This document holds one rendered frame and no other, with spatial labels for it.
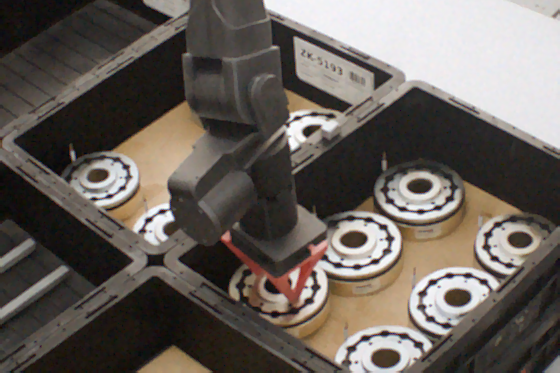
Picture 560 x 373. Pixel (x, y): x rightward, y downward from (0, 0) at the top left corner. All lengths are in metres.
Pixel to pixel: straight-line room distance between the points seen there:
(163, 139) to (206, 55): 0.47
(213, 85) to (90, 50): 0.67
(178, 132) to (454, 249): 0.39
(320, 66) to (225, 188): 0.47
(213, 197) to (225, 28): 0.15
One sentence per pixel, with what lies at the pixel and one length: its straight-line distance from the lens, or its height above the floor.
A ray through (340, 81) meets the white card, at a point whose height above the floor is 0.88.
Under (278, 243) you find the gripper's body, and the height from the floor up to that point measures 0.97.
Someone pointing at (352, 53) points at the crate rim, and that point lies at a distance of 1.54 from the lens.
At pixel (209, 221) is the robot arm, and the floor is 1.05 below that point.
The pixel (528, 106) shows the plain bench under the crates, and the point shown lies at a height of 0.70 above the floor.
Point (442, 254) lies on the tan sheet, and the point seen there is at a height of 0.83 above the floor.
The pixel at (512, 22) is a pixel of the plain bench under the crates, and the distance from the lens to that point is 2.02.
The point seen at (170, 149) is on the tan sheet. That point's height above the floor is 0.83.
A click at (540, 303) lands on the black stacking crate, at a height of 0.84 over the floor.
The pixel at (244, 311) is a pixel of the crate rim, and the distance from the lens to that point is 1.22.
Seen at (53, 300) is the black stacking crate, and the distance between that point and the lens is 1.41.
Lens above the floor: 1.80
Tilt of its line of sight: 39 degrees down
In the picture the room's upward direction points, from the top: 4 degrees counter-clockwise
